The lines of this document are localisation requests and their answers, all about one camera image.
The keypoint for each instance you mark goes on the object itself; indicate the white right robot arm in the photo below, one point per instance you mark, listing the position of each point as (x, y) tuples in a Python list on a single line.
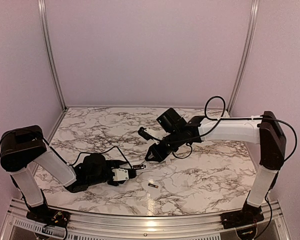
[(262, 136)]

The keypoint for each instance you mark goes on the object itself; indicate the white remote control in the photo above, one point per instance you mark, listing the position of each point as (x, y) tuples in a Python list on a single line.
[(139, 167)]

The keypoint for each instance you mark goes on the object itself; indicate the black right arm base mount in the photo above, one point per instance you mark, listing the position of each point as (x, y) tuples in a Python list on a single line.
[(249, 214)]

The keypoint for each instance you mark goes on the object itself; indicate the aluminium frame corner post right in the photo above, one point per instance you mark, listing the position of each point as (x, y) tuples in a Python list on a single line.
[(251, 28)]

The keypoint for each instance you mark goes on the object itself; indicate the aluminium frame corner post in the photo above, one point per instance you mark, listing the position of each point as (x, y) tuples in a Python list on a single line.
[(251, 28), (49, 51)]

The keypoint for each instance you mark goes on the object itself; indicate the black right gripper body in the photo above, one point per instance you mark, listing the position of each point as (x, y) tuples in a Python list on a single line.
[(176, 144)]

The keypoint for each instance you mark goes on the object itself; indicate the aluminium frame corner post left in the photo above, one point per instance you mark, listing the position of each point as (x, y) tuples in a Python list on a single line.
[(49, 51)]

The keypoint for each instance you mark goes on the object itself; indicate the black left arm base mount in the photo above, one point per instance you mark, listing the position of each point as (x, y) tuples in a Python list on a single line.
[(46, 215)]

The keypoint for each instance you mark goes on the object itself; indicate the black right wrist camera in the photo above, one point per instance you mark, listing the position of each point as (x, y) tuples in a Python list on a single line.
[(149, 134)]

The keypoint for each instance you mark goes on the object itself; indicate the aluminium front frame rail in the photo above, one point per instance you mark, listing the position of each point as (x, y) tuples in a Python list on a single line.
[(98, 226)]

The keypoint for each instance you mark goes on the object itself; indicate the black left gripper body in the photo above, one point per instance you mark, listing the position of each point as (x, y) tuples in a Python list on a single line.
[(95, 179)]

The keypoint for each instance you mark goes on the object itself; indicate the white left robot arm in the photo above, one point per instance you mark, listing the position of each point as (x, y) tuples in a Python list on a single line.
[(21, 147)]

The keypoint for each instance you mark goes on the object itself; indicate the white battery cover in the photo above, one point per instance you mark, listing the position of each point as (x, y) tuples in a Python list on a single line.
[(168, 161)]

